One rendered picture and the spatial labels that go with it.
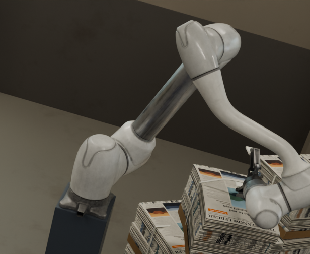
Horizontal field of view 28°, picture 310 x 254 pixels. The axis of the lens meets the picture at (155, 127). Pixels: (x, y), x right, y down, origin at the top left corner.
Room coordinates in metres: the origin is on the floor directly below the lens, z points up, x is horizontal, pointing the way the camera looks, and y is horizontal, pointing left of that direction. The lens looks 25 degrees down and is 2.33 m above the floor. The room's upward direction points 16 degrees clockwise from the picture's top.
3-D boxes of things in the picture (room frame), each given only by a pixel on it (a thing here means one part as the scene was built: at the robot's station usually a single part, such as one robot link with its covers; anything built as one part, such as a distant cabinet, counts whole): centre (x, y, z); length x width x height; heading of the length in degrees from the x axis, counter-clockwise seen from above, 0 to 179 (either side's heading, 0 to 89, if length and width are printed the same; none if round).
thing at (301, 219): (2.70, -0.72, 0.95); 0.38 x 0.29 x 0.23; 32
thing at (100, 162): (2.08, 0.17, 1.17); 0.18 x 0.16 x 0.22; 154
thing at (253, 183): (1.92, -0.40, 1.32); 0.09 x 0.06 x 0.09; 99
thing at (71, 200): (2.05, 0.18, 1.03); 0.22 x 0.18 x 0.06; 179
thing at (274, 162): (2.69, -0.73, 1.06); 0.37 x 0.29 x 0.01; 32
